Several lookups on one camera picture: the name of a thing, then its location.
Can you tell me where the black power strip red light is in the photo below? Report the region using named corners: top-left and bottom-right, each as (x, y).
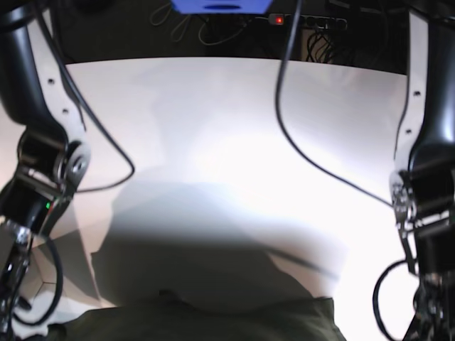
top-left (268, 13), bottom-right (348, 31)

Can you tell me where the green t-shirt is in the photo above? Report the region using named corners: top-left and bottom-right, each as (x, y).
top-left (45, 296), bottom-right (345, 340)

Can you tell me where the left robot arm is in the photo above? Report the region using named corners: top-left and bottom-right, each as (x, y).
top-left (388, 1), bottom-right (454, 340)

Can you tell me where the white side panel board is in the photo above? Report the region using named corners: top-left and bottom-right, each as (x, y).
top-left (26, 231), bottom-right (101, 308)

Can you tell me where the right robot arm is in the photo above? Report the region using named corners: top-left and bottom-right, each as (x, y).
top-left (1, 1), bottom-right (94, 340)

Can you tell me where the blue box at top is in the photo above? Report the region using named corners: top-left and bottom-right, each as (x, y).
top-left (171, 0), bottom-right (272, 14)

